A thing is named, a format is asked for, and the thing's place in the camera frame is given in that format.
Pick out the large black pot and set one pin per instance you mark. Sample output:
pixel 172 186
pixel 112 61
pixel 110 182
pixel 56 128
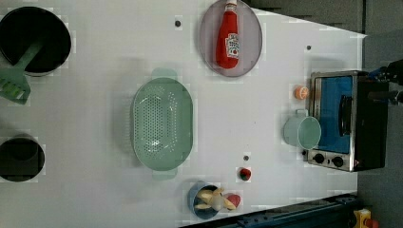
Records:
pixel 26 26

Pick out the banana toy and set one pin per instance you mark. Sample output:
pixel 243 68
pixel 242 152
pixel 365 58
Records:
pixel 214 199

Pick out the red apple toy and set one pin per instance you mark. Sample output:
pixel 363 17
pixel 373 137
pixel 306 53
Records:
pixel 233 201

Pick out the orange half toy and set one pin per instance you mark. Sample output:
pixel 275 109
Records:
pixel 301 92

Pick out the blue metal frame rail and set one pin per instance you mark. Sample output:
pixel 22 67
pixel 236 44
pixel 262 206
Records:
pixel 332 212

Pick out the grey oval plate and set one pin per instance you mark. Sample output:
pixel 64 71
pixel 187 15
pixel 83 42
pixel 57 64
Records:
pixel 250 37

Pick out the small black cup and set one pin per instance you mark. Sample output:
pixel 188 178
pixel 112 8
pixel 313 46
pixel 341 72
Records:
pixel 21 159

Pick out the toaster oven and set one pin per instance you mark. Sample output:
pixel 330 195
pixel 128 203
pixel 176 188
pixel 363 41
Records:
pixel 353 126

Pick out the red ketchup bottle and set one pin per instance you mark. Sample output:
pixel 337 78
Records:
pixel 228 44

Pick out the green plastic strainer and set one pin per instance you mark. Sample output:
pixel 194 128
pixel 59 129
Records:
pixel 161 118

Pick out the blue bowl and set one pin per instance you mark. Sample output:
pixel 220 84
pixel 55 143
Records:
pixel 193 200

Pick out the red strawberry toy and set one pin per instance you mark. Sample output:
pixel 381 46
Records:
pixel 245 174

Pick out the light green mug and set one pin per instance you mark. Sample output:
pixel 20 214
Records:
pixel 302 130

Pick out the yellow red emergency button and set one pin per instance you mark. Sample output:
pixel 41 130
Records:
pixel 364 219

